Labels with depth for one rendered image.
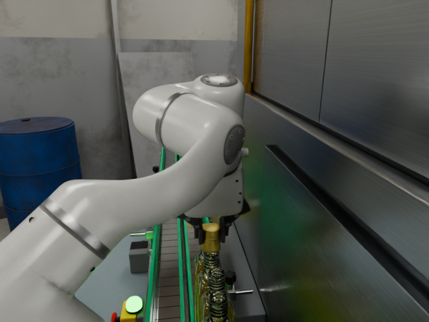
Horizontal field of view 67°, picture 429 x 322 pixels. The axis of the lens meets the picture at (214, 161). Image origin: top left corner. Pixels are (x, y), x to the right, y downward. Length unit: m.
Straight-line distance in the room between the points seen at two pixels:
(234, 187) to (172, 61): 3.14
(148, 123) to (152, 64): 3.11
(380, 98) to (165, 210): 0.25
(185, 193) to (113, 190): 0.07
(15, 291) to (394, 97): 0.38
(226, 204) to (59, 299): 0.29
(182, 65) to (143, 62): 0.45
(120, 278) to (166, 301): 0.34
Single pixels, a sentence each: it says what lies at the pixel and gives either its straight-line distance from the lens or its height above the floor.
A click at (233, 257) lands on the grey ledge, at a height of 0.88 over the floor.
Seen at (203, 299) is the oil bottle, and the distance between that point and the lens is 0.62.
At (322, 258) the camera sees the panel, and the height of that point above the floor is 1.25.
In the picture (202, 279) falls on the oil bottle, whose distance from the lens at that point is 0.65.
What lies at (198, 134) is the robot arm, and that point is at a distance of 0.34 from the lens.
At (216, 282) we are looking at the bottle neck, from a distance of 0.58.
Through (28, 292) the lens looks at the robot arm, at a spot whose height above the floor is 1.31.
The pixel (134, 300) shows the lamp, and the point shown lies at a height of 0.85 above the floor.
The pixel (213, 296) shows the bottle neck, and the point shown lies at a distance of 0.55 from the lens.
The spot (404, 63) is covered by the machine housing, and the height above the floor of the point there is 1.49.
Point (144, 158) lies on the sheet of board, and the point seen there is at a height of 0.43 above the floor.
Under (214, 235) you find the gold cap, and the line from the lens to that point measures 0.59.
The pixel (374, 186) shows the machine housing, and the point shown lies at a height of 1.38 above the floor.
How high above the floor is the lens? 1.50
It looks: 19 degrees down
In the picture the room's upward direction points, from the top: straight up
